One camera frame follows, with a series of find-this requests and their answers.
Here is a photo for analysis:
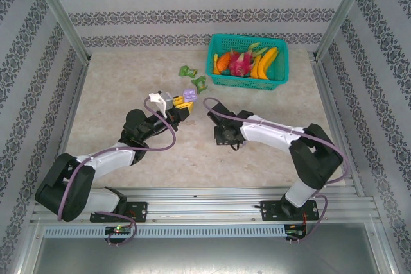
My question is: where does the green snack packet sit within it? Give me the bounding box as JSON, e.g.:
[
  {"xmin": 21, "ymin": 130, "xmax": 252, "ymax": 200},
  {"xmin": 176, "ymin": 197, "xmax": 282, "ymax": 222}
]
[
  {"xmin": 191, "ymin": 75, "xmax": 209, "ymax": 95},
  {"xmin": 178, "ymin": 65, "xmax": 198, "ymax": 78}
]

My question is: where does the teal plastic basket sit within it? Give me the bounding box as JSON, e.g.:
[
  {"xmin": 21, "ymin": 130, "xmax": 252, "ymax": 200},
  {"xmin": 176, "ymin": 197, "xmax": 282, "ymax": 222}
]
[{"xmin": 205, "ymin": 33, "xmax": 290, "ymax": 92}]

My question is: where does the orange toy mango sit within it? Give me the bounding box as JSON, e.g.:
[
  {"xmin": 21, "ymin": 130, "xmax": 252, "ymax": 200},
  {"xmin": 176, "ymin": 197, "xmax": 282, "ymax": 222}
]
[{"xmin": 216, "ymin": 51, "xmax": 232, "ymax": 74}]

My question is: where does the yellow toy banana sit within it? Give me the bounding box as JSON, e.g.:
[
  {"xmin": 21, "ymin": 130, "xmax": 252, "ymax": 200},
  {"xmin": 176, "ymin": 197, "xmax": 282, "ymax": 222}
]
[
  {"xmin": 250, "ymin": 55, "xmax": 263, "ymax": 80},
  {"xmin": 256, "ymin": 47, "xmax": 279, "ymax": 81}
]

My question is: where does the pink toy dragon fruit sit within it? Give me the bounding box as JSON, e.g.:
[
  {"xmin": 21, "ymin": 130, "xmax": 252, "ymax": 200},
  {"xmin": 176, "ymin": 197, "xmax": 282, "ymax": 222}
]
[{"xmin": 227, "ymin": 42, "xmax": 269, "ymax": 78}]

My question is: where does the small circuit board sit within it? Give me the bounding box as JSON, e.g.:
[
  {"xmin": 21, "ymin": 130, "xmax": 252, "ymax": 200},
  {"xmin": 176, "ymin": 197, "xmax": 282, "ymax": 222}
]
[
  {"xmin": 284, "ymin": 229, "xmax": 308, "ymax": 240},
  {"xmin": 105, "ymin": 225, "xmax": 132, "ymax": 235}
]

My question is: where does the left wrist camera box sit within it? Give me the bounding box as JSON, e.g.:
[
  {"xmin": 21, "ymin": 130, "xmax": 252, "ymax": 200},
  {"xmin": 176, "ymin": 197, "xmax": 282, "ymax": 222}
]
[{"xmin": 147, "ymin": 91, "xmax": 175, "ymax": 118}]

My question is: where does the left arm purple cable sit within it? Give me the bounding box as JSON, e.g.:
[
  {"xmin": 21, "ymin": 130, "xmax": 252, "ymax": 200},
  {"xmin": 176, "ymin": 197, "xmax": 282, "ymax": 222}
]
[{"xmin": 57, "ymin": 96, "xmax": 177, "ymax": 248}]

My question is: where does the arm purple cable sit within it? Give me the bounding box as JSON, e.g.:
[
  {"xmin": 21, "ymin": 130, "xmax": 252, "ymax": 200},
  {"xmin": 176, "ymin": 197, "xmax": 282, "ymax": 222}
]
[
  {"xmin": 202, "ymin": 96, "xmax": 351, "ymax": 246},
  {"xmin": 57, "ymin": 96, "xmax": 177, "ymax": 248}
]

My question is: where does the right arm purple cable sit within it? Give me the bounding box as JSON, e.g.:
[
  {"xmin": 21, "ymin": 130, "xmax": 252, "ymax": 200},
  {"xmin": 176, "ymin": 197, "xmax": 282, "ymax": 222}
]
[{"xmin": 202, "ymin": 96, "xmax": 351, "ymax": 246}]

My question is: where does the aluminium side rail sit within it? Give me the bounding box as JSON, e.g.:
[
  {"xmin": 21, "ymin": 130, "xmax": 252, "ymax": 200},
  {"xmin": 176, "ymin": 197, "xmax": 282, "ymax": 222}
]
[
  {"xmin": 44, "ymin": 57, "xmax": 91, "ymax": 200},
  {"xmin": 310, "ymin": 51, "xmax": 365, "ymax": 198}
]

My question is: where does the aluminium mounting rail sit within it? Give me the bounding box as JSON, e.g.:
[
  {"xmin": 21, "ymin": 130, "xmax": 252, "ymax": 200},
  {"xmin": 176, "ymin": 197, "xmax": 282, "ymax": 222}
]
[{"xmin": 30, "ymin": 186, "xmax": 377, "ymax": 224}]

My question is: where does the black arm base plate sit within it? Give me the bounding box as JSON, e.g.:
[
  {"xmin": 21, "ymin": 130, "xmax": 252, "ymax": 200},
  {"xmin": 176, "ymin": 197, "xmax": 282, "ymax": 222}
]
[
  {"xmin": 259, "ymin": 200, "xmax": 319, "ymax": 222},
  {"xmin": 89, "ymin": 201, "xmax": 149, "ymax": 223}
]

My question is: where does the grey slotted cable duct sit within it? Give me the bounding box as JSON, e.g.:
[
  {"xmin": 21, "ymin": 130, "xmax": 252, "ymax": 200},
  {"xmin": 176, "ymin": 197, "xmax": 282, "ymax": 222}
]
[{"xmin": 42, "ymin": 225, "xmax": 287, "ymax": 239}]

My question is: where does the aluminium frame post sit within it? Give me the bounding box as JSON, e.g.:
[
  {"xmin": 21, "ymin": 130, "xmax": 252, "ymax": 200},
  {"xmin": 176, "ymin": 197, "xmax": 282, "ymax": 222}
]
[
  {"xmin": 313, "ymin": 0, "xmax": 376, "ymax": 60},
  {"xmin": 25, "ymin": 0, "xmax": 91, "ymax": 63}
]

